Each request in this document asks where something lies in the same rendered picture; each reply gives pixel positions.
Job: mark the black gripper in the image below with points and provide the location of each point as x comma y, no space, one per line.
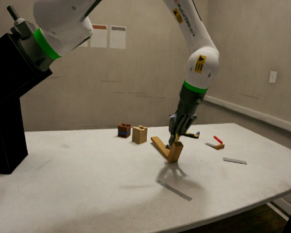
183,121

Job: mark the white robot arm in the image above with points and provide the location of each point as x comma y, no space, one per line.
67,21

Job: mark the brown wooden flat bar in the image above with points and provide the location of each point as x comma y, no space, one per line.
174,152

